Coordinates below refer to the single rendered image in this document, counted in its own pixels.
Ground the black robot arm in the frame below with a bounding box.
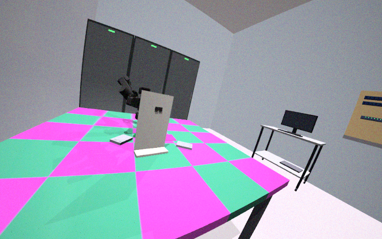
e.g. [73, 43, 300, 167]
[118, 75, 140, 108]

